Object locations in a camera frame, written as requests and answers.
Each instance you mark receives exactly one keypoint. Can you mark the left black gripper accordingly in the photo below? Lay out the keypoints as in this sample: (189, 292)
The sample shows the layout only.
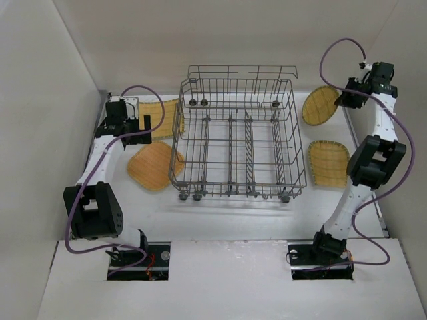
(139, 134)

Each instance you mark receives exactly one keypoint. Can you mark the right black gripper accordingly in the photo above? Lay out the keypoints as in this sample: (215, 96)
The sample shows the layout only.
(347, 96)

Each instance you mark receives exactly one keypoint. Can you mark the round woven bamboo plate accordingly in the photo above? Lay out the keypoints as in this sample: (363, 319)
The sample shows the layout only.
(319, 105)

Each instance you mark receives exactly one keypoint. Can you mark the square woven bamboo plate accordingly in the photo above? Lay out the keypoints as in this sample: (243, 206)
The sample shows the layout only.
(151, 164)

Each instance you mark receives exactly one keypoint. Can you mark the shovel-shaped woven bamboo plate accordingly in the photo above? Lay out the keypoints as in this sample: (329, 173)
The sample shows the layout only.
(328, 162)

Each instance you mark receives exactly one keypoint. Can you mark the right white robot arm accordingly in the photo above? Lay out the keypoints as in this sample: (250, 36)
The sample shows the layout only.
(375, 160)

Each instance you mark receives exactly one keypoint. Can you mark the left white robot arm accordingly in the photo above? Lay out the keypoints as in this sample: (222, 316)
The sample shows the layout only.
(92, 207)

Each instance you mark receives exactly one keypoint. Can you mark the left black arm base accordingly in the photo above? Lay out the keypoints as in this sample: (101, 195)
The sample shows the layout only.
(126, 264)

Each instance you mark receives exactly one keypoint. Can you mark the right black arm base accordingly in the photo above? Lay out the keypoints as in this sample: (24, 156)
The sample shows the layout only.
(307, 265)

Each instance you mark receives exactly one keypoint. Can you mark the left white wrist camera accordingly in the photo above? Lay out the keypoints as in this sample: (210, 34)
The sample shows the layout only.
(132, 105)

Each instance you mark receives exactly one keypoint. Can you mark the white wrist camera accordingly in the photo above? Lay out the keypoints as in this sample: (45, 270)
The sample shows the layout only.
(364, 65)
(132, 105)

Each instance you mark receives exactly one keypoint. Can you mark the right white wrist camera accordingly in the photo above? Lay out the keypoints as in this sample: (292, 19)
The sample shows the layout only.
(364, 65)

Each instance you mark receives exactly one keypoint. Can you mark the grey wire dish rack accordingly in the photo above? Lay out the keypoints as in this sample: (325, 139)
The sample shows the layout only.
(236, 133)

